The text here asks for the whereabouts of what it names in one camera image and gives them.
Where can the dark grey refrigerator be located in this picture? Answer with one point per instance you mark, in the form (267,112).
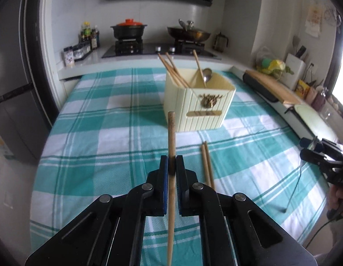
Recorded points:
(16,88)

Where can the wooden chopstick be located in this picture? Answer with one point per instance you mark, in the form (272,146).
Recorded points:
(175,66)
(168,69)
(206,166)
(175,76)
(209,163)
(198,65)
(171,138)

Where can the pale green cutting board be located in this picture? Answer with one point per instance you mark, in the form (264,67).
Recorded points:
(318,120)

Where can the cream ribbed utensil holder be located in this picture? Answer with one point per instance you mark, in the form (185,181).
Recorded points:
(182,110)

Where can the loose dark thread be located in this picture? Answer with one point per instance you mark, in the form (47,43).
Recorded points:
(257,130)

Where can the spice jar white label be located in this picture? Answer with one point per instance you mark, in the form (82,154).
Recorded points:
(69,58)

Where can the dark sauce bottle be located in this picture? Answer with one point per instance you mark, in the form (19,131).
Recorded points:
(82,37)
(95,38)

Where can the steel spoon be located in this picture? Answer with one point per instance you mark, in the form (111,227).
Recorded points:
(207,74)

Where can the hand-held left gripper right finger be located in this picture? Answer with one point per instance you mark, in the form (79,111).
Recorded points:
(180,191)

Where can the paper notes on wall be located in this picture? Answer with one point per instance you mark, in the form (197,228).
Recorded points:
(315,18)

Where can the person's right hand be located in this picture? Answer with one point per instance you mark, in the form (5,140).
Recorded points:
(339,196)

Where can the black gas cooktop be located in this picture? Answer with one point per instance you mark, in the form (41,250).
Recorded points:
(149,51)

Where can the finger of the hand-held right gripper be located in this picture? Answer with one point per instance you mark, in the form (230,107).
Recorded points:
(312,144)
(314,158)

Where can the glass kettle black frame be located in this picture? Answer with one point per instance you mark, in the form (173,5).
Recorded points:
(221,42)

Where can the pink packet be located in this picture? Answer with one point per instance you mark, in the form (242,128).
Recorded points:
(310,93)

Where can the glass wok lid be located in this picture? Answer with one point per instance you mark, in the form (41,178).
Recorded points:
(190,27)

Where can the clear spice jar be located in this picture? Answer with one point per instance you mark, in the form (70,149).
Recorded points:
(78,52)
(86,49)

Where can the sauce bottle yellow label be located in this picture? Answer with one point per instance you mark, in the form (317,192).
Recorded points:
(85,32)

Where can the wooden cutting board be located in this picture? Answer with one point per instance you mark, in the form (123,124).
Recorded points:
(276,88)

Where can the dark metal wok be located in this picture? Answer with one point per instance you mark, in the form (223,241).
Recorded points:
(191,35)

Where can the white knife block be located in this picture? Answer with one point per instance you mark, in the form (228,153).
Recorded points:
(294,72)

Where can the teal checked tablecloth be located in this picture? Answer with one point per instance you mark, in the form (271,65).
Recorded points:
(91,144)

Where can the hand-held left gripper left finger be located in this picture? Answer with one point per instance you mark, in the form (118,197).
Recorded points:
(164,191)

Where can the yellow green plastic bags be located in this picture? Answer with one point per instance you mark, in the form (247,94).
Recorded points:
(274,65)

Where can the purple jar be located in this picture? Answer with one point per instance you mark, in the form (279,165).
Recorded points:
(319,99)

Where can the yellow snack packet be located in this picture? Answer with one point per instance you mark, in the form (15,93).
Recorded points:
(303,86)

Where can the black clay pot red lid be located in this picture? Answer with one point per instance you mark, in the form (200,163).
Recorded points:
(128,30)

